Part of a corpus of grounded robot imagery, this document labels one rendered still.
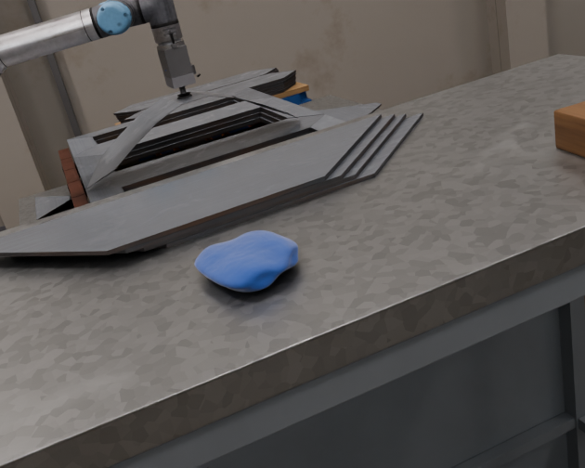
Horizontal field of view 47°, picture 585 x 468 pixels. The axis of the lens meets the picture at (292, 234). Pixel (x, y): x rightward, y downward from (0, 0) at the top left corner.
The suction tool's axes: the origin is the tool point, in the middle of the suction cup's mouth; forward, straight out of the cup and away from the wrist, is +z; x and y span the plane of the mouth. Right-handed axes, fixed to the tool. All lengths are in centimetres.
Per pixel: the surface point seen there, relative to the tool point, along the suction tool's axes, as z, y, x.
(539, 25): 53, 193, -298
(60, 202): 30, 49, 40
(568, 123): -7, -124, -17
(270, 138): 15.6, -7.3, -19.4
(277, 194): -5, -109, 16
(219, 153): 15.7, -5.5, -4.2
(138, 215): -5, -100, 32
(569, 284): 3, -139, -2
